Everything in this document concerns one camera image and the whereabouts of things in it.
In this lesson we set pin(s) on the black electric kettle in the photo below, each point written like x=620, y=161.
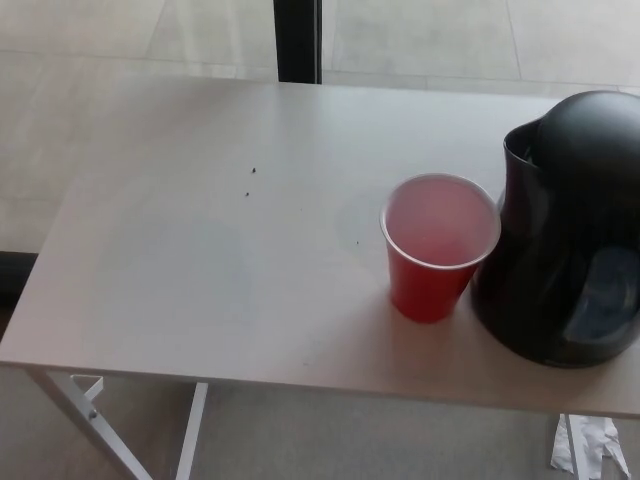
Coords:
x=555, y=210

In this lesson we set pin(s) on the red plastic cup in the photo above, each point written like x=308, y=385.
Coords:
x=430, y=290

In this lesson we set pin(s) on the white slanted table leg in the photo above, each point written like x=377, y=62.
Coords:
x=75, y=415

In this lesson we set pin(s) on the crumpled white paper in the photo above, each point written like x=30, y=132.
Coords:
x=597, y=440

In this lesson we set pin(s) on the black window frame post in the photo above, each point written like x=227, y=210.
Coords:
x=297, y=40

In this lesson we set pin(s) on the white table frame brace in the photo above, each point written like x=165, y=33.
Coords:
x=92, y=386

